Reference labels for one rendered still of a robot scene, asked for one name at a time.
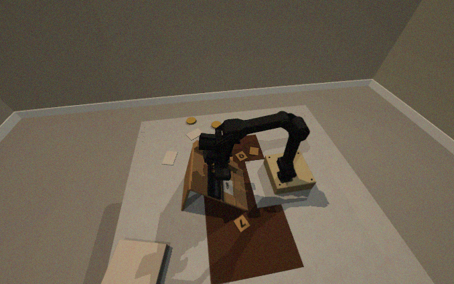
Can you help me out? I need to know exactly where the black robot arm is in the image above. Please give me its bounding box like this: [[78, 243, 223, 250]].
[[199, 111, 310, 183]]

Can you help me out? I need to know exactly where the white paper ticket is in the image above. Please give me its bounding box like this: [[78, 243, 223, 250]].
[[223, 180, 234, 195]]

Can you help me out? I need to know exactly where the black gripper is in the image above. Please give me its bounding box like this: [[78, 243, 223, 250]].
[[214, 148, 232, 181]]

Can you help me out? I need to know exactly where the yellow flat disc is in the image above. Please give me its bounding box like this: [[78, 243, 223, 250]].
[[186, 117, 196, 125], [212, 121, 221, 129]]

